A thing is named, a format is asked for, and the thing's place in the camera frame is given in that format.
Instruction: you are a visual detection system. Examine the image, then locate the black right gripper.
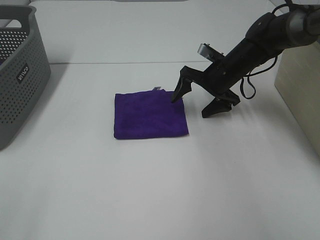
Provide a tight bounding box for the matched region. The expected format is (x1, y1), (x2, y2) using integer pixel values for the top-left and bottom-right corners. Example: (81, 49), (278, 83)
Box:
(171, 39), (278, 118)

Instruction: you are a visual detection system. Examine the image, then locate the purple towel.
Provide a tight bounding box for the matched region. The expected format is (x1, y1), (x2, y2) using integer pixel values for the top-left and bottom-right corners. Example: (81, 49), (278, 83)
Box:
(113, 89), (189, 140)

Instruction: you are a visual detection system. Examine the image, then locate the grey perforated plastic basket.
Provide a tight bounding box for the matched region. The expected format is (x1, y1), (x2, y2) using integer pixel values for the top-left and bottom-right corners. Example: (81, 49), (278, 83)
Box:
(0, 4), (51, 149)

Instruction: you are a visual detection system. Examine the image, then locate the beige storage box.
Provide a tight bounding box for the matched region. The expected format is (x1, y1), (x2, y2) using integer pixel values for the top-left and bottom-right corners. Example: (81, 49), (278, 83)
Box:
(274, 42), (320, 154)

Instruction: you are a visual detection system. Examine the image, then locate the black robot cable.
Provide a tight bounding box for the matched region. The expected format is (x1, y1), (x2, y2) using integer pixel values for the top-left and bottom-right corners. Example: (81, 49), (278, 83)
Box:
(240, 56), (278, 99)

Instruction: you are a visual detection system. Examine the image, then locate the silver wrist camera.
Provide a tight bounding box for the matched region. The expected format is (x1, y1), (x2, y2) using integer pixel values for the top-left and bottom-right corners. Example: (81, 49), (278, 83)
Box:
(197, 43), (225, 62)

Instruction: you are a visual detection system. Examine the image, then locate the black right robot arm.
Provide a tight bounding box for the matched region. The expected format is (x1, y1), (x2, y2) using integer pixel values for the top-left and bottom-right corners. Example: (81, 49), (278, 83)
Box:
(171, 0), (320, 118)

